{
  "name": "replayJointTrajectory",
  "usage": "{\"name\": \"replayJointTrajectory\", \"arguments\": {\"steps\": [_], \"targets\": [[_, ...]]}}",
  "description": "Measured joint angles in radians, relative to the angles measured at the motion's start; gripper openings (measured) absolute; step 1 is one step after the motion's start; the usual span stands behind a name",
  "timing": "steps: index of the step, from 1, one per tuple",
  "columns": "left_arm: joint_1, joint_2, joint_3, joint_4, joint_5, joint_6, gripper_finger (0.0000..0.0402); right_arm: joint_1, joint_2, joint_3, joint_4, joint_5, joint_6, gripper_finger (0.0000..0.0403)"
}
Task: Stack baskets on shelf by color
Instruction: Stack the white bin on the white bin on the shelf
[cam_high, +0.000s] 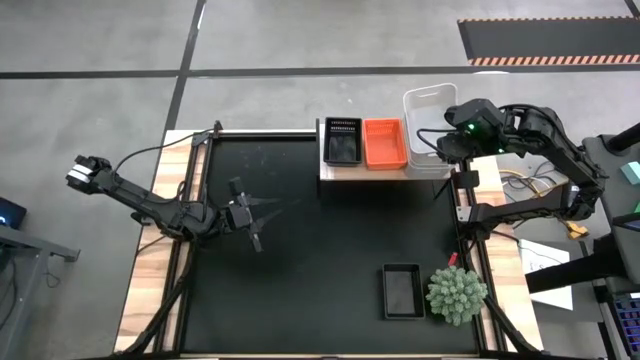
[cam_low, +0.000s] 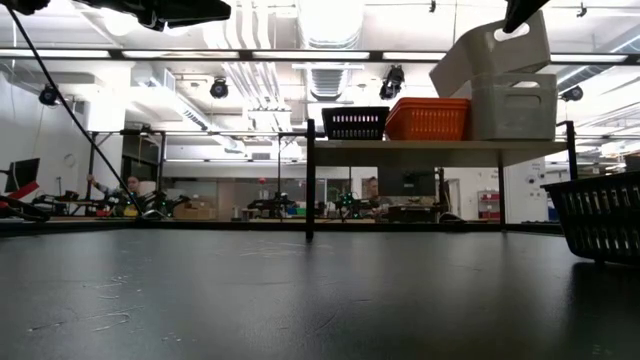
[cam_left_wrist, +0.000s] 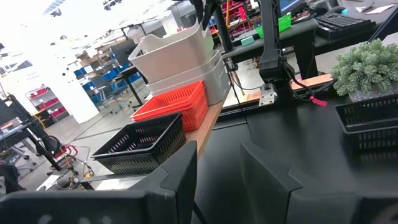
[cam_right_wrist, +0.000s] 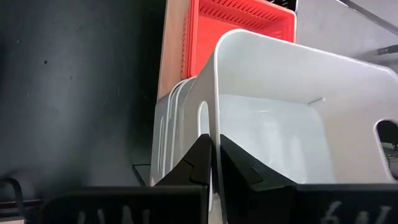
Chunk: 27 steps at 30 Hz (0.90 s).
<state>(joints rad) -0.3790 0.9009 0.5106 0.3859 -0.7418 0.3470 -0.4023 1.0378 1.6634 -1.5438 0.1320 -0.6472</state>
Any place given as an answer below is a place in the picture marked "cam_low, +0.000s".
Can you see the black ceiling spotlight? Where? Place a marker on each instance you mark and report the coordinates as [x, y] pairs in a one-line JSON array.
[[391, 82], [572, 93], [48, 95], [219, 88]]

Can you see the brown cardboard box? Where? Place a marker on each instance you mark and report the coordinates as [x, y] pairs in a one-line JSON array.
[[195, 210]]

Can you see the black background robot arm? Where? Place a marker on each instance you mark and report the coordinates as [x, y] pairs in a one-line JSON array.
[[350, 202]]

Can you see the black aluminium rig frame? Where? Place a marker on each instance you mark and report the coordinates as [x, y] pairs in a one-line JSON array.
[[380, 56]]

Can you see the black background monitor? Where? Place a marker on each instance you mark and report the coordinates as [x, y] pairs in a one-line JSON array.
[[22, 175], [406, 181]]

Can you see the black background workstation frame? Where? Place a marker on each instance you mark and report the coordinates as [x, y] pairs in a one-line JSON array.
[[125, 133]]

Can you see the person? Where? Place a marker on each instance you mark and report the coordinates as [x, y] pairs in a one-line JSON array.
[[132, 187], [372, 187]]

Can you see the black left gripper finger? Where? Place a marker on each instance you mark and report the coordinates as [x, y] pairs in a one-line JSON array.
[[152, 22], [200, 11]]

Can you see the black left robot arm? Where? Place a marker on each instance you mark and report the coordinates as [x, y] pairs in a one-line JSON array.
[[25, 5]]

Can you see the silver ceiling air duct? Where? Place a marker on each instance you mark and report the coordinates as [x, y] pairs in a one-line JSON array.
[[327, 82]]

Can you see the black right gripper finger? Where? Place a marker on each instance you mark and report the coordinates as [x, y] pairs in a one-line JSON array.
[[522, 11]]

